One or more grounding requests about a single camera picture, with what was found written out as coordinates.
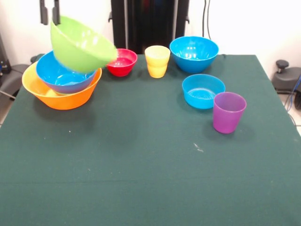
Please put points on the large green bowl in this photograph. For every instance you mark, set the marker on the large green bowl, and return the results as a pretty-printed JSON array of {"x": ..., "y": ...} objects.
[{"x": 80, "y": 49}]

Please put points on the black robot column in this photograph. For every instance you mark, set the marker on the black robot column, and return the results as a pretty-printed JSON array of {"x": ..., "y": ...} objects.
[{"x": 150, "y": 26}]

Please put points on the small red bowl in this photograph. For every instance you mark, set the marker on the small red bowl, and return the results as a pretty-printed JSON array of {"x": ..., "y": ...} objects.
[{"x": 123, "y": 66}]

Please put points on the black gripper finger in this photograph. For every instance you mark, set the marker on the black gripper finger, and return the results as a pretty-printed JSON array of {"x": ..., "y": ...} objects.
[
  {"x": 44, "y": 13},
  {"x": 56, "y": 13}
]

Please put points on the yellow cup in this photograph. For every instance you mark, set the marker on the yellow cup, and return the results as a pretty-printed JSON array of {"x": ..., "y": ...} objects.
[{"x": 157, "y": 61}]

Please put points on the black robot pedestal leg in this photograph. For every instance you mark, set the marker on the black robot pedestal leg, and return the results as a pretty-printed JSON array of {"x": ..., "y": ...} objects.
[
  {"x": 9, "y": 80},
  {"x": 289, "y": 80}
]

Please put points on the dark green tablecloth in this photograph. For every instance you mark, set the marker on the dark green tablecloth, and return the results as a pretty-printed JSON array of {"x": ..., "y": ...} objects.
[{"x": 141, "y": 164}]

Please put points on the large orange bowl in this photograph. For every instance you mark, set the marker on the large orange bowl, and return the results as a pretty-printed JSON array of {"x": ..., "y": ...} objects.
[{"x": 68, "y": 102}]

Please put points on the purple cup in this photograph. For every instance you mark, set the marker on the purple cup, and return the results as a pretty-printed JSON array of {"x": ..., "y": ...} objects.
[{"x": 228, "y": 117}]

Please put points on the small blue ridged bowl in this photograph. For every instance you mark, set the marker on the small blue ridged bowl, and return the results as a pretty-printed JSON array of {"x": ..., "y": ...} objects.
[{"x": 200, "y": 96}]

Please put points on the large blue bowl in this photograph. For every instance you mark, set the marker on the large blue bowl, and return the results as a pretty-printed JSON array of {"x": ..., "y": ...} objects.
[
  {"x": 194, "y": 58},
  {"x": 65, "y": 82}
]

